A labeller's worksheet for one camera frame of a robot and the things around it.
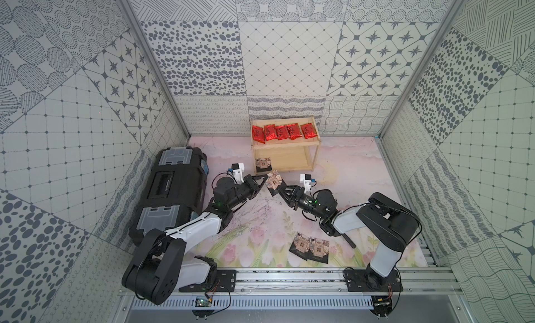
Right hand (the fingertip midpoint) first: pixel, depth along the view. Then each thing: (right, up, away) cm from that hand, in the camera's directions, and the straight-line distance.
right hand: (277, 190), depth 81 cm
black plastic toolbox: (-39, -1, -4) cm, 40 cm away
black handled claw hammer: (+30, -21, +3) cm, 37 cm away
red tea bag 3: (+2, +24, +10) cm, 26 cm away
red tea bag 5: (+14, +25, +10) cm, 30 cm away
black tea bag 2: (-1, +4, 0) cm, 4 cm away
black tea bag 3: (+10, -22, +2) cm, 24 cm away
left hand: (-3, +7, -2) cm, 8 cm away
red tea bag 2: (-3, +24, +10) cm, 26 cm away
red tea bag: (-8, +23, +9) cm, 26 cm away
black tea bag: (-7, +10, +26) cm, 28 cm away
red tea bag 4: (+8, +25, +11) cm, 28 cm away
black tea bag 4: (+17, -24, +1) cm, 30 cm away
